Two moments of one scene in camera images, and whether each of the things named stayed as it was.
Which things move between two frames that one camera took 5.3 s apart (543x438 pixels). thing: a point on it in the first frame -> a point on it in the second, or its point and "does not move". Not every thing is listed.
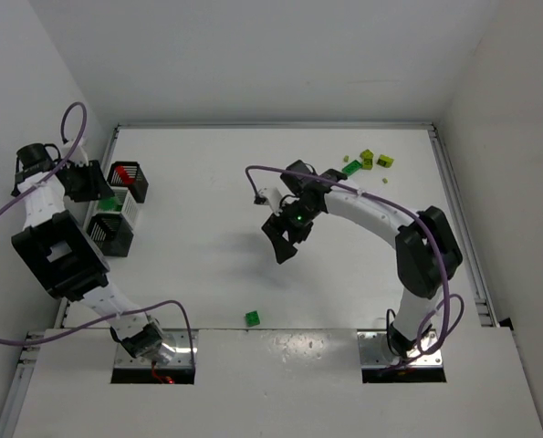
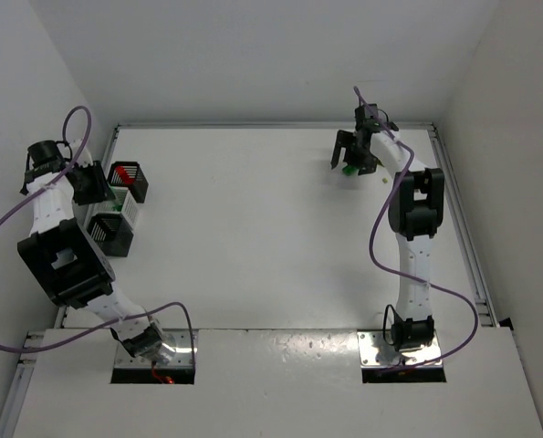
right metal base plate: [370, 345] does not move
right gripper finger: [275, 229] -> [348, 140]
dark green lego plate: [351, 168] does not move
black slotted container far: [130, 175] does not move
